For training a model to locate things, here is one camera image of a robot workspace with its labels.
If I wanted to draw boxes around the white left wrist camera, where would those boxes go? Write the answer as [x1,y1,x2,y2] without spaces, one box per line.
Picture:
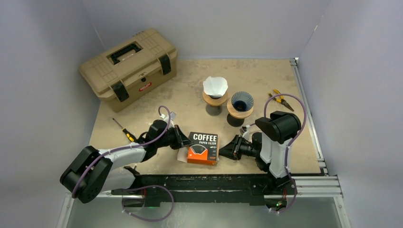
[160,112,176,128]

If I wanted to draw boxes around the yellow black screwdriver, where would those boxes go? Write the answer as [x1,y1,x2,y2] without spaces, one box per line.
[112,118,137,143]

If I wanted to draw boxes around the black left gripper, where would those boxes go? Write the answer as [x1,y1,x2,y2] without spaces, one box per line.
[156,124,193,150]

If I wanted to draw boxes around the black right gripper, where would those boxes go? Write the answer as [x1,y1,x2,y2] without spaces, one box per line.
[218,134,259,160]

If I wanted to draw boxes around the blue glass dripper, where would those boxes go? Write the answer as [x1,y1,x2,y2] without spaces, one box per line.
[231,91,254,112]

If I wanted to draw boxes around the white paper coffee filters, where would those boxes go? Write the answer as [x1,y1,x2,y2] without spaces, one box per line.
[177,147,188,163]

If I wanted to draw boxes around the black orange coffee filter box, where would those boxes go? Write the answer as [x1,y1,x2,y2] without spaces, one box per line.
[187,132,219,165]

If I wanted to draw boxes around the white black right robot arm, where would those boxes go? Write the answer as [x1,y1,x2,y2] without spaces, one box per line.
[219,111,302,193]

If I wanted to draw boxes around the yellow black pliers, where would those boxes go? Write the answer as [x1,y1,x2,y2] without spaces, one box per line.
[273,89,294,111]

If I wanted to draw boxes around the tan plastic toolbox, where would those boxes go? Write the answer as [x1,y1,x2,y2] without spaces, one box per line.
[78,28,178,113]

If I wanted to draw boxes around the white paper coffee filter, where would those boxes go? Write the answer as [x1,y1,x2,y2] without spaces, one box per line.
[203,76,228,97]

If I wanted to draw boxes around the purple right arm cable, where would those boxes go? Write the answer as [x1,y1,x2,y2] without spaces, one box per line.
[245,93,307,215]

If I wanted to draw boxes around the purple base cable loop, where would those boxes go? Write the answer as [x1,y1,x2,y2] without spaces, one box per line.
[121,185,175,222]

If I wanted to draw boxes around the aluminium frame rail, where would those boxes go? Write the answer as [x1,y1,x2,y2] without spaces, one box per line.
[57,176,344,228]

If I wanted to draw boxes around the wooden dripper ring holder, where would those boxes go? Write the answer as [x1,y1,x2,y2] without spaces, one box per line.
[202,90,229,107]

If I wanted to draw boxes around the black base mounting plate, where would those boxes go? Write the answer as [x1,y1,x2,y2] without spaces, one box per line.
[111,173,295,207]

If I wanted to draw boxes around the dark carafe with red rim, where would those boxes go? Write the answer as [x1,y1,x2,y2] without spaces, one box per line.
[227,114,245,127]

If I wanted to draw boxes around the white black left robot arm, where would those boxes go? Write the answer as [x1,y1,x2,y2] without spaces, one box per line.
[59,120,192,203]

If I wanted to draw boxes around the clear glass carafe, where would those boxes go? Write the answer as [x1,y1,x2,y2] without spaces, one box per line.
[205,104,222,116]

